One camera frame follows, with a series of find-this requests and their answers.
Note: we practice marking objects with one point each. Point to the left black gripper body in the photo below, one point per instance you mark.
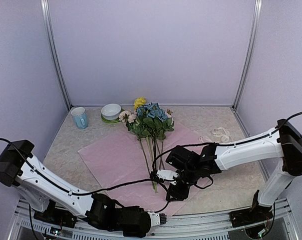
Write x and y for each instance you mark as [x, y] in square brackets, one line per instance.
[132, 208]

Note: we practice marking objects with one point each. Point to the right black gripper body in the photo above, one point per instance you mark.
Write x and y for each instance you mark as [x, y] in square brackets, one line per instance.
[189, 175]

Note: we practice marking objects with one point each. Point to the purple wrapping paper sheet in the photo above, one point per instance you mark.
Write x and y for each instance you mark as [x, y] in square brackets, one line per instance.
[119, 158]

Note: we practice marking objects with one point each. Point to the blue fake flower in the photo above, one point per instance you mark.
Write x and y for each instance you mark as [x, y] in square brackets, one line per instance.
[152, 124]

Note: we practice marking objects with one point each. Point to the pink fake rose stems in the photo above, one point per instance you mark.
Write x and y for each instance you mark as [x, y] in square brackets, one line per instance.
[128, 118]

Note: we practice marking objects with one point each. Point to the yellow fake flower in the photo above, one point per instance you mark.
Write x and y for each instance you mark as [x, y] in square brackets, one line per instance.
[138, 103]

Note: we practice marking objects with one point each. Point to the green plate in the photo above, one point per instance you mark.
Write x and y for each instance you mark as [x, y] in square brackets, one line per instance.
[111, 116]

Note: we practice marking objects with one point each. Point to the white ceramic bowl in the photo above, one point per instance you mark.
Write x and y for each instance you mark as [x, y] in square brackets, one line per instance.
[112, 106]

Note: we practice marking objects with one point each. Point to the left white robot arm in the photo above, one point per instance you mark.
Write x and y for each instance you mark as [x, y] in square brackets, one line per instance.
[21, 169]

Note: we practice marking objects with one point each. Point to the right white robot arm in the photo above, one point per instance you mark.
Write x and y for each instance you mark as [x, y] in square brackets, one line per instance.
[283, 142]

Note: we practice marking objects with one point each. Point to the cream printed ribbon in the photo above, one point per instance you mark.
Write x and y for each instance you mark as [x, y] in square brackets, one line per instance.
[219, 135]

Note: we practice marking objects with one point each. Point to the light blue mug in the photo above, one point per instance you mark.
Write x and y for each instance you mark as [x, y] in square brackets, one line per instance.
[80, 118]

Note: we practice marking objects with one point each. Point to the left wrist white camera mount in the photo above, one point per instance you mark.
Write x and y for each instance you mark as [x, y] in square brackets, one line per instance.
[156, 219]

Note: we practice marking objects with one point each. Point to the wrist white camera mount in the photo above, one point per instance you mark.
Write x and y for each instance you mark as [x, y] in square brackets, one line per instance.
[156, 219]
[162, 175]

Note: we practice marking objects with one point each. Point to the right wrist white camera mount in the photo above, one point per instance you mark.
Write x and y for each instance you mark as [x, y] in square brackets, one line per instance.
[162, 175]

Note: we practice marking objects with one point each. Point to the right aluminium corner post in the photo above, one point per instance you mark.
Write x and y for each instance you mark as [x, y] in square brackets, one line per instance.
[249, 53]

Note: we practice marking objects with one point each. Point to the aluminium corner post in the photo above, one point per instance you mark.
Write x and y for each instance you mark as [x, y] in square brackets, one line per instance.
[249, 53]
[54, 53]

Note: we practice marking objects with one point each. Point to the left aluminium corner post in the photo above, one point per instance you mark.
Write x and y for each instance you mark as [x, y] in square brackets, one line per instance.
[54, 53]

